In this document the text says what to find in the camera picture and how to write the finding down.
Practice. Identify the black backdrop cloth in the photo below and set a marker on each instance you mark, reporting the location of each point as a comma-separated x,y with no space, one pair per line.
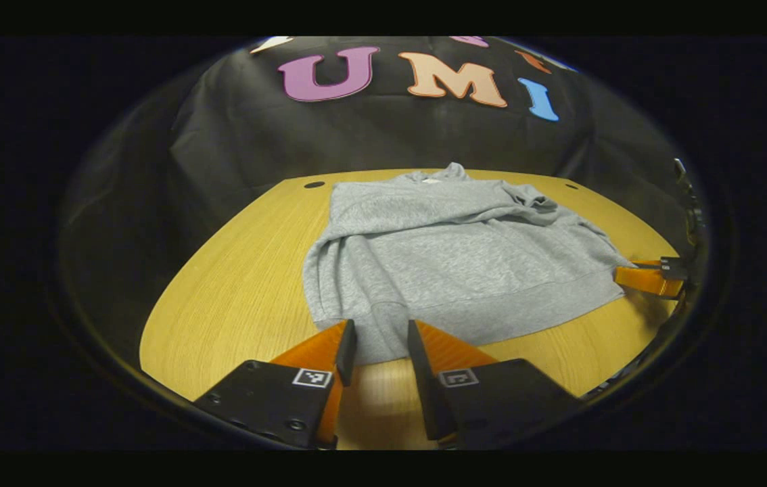
390,135

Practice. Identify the grey sweatshirt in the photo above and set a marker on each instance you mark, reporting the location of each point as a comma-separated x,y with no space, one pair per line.
458,257

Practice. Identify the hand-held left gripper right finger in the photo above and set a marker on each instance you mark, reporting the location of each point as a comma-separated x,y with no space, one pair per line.
427,392

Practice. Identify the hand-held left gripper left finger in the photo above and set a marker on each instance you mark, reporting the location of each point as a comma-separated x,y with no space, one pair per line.
346,352

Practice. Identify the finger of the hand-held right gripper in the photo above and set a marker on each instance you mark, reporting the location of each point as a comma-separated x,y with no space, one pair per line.
647,279

